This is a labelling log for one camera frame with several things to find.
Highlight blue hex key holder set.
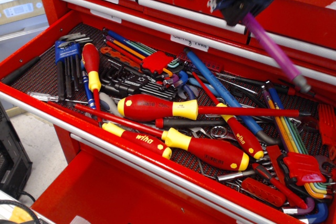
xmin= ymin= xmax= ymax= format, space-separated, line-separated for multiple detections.
xmin=55 ymin=33 xmax=92 ymax=101

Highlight purple curved hex key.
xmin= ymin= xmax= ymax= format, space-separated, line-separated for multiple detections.
xmin=281 ymin=197 xmax=316 ymax=215

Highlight black torx key set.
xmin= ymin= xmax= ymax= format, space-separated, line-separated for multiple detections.
xmin=99 ymin=66 xmax=177 ymax=100

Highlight silver ring wrench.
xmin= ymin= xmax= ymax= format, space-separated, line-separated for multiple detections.
xmin=210 ymin=126 xmax=236 ymax=141

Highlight black drawer liner mat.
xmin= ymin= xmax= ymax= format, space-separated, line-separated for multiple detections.
xmin=10 ymin=23 xmax=330 ymax=207

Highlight large blue Allen key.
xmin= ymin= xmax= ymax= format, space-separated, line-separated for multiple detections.
xmin=184 ymin=47 xmax=281 ymax=145

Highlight red bit holder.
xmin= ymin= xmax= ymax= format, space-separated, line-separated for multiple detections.
xmin=241 ymin=177 xmax=287 ymax=207

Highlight black device on floor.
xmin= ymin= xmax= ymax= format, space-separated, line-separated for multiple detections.
xmin=1 ymin=107 xmax=33 ymax=199

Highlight blue handled pliers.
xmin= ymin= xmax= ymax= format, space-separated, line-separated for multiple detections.
xmin=178 ymin=78 xmax=219 ymax=100

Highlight blue curved hex key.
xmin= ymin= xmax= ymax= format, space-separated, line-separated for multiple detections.
xmin=298 ymin=203 xmax=329 ymax=224

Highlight red yellow screwdriver left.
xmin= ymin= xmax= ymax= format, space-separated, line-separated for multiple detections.
xmin=82 ymin=43 xmax=101 ymax=112

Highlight red hex key holder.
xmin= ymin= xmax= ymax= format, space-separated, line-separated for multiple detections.
xmin=318 ymin=104 xmax=335 ymax=161

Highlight open red drawer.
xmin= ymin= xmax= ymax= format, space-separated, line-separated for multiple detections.
xmin=1 ymin=10 xmax=335 ymax=223

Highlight red holder rainbow hex keys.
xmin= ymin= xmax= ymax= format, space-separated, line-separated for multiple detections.
xmin=261 ymin=81 xmax=334 ymax=200

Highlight white cutting tools label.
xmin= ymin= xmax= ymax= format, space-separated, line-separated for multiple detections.
xmin=170 ymin=35 xmax=209 ymax=52

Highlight large red yellow screwdriver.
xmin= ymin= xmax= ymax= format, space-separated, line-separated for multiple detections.
xmin=117 ymin=94 xmax=311 ymax=122

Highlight large violet Allen key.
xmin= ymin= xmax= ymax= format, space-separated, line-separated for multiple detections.
xmin=239 ymin=14 xmax=311 ymax=93

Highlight black red handle screwdriver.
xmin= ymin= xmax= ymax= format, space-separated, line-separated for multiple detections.
xmin=155 ymin=118 xmax=225 ymax=129

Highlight small red black screwdriver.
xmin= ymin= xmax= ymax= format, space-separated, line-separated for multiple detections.
xmin=252 ymin=163 xmax=308 ymax=209

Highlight slim red yellow screwdriver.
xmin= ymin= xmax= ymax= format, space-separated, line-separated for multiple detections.
xmin=47 ymin=101 xmax=172 ymax=159

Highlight red yellow screwdriver lower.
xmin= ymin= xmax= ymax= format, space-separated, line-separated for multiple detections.
xmin=74 ymin=104 xmax=249 ymax=171

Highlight red tool cabinet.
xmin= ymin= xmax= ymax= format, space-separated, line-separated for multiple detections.
xmin=0 ymin=0 xmax=336 ymax=224

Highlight clear handle screwdriver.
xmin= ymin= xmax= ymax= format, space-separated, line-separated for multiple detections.
xmin=27 ymin=91 xmax=88 ymax=104

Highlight small red yellow screwdriver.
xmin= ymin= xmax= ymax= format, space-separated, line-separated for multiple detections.
xmin=192 ymin=72 xmax=264 ymax=160

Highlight blue precision screwdriver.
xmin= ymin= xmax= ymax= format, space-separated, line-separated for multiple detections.
xmin=80 ymin=61 xmax=96 ymax=109

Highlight red holder colored hex keys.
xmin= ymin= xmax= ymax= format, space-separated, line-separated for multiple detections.
xmin=103 ymin=28 xmax=188 ymax=89

